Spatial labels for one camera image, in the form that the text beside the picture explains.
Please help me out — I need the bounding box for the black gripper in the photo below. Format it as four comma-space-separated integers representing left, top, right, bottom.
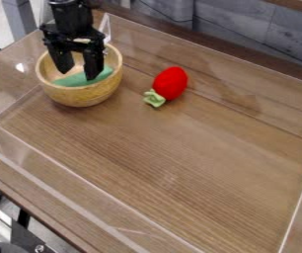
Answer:
40, 0, 106, 80

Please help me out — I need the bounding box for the green foam stick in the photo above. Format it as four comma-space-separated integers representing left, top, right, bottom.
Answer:
53, 65, 114, 87

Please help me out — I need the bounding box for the brown wooden bowl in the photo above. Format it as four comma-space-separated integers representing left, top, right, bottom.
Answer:
36, 43, 123, 108

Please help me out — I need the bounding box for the red plush strawberry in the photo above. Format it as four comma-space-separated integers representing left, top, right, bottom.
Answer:
144, 66, 188, 108

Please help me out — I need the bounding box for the black table leg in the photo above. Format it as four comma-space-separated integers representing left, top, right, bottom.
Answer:
17, 210, 31, 228

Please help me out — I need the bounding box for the grey post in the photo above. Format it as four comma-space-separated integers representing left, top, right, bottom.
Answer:
1, 0, 37, 41

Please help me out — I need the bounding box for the clear acrylic tray wall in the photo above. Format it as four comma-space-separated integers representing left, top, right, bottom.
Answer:
0, 12, 302, 253

